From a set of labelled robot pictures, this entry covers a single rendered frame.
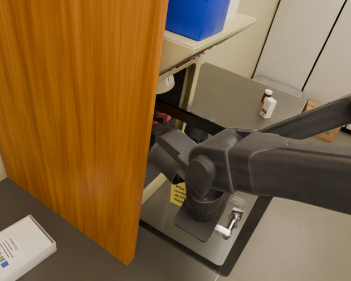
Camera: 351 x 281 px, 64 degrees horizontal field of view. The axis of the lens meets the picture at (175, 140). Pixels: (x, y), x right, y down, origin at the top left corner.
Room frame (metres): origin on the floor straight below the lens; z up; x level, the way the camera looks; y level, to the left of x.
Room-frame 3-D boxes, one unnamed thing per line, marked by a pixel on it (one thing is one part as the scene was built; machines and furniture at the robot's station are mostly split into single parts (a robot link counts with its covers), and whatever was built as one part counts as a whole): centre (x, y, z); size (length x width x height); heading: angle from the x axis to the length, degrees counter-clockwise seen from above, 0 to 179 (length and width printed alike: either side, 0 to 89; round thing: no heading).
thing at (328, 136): (2.89, -1.58, 0.14); 0.41 x 0.33 x 0.29; 72
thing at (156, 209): (0.42, -0.05, 1.19); 0.30 x 0.01 x 0.40; 67
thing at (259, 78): (3.12, -1.03, 0.17); 0.60 x 0.42 x 0.33; 63
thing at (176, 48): (0.60, -0.01, 1.46); 0.32 x 0.11 x 0.10; 155
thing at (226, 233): (0.36, -0.11, 1.20); 0.10 x 0.05 x 0.03; 67
